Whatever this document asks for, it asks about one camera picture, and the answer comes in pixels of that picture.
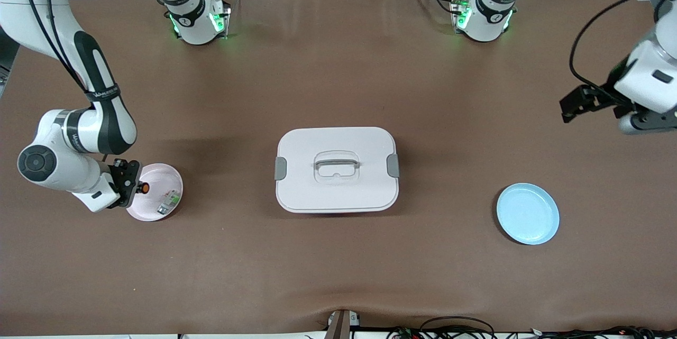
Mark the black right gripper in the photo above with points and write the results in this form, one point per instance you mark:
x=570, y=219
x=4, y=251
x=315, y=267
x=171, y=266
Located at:
x=120, y=176

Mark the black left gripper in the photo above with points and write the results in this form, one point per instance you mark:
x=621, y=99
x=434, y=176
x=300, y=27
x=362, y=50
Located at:
x=601, y=97

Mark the orange push-button switch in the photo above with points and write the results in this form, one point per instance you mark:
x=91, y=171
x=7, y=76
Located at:
x=144, y=188

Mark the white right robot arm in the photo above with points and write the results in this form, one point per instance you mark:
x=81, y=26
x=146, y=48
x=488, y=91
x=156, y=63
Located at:
x=106, y=127

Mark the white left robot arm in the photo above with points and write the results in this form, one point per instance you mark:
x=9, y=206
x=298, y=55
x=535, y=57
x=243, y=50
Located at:
x=486, y=16

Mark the pink round plate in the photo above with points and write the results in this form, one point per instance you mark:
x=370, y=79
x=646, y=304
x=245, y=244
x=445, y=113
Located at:
x=158, y=180

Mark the light blue round plate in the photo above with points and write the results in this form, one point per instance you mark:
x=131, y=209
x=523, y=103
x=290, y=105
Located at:
x=528, y=214

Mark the white lidded lunch box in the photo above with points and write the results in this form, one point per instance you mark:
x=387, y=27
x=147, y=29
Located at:
x=338, y=191

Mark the brown table mat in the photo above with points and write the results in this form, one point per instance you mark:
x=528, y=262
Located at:
x=317, y=275

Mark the green push-button switch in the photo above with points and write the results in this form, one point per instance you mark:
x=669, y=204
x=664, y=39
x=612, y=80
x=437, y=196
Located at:
x=169, y=201

